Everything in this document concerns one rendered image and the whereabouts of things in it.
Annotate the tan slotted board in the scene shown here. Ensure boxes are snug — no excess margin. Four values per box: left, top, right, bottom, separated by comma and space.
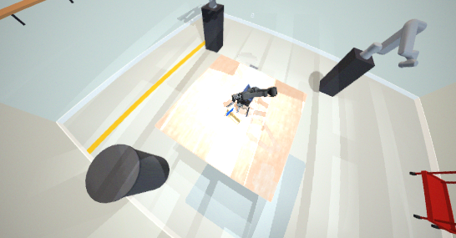
226, 109, 241, 124

